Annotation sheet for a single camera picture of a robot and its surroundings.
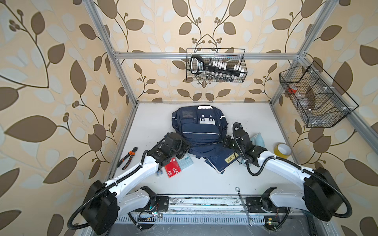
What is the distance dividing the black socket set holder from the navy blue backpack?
282 mm

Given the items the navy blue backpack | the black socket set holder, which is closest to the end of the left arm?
the navy blue backpack

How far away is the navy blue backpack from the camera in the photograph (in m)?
0.84

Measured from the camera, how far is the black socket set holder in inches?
33.1
